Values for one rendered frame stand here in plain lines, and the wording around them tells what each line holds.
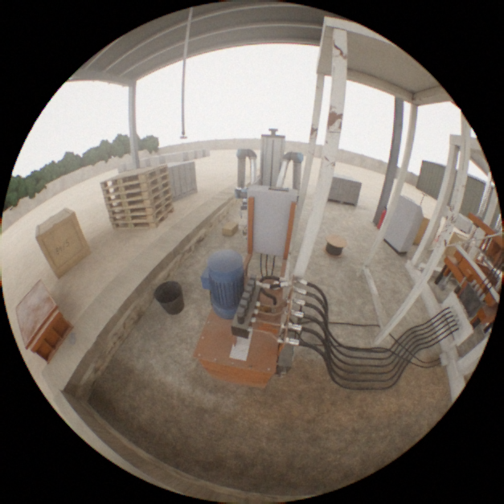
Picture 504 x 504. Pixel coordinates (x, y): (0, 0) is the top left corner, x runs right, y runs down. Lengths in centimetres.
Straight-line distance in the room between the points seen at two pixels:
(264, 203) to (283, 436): 194
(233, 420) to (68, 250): 313
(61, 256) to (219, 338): 282
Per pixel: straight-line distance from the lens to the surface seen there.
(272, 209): 143
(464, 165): 144
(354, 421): 188
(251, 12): 486
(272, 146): 262
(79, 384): 213
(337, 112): 94
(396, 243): 424
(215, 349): 111
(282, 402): 166
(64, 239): 325
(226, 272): 90
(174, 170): 438
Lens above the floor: 163
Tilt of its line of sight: 36 degrees down
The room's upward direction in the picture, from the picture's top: 2 degrees clockwise
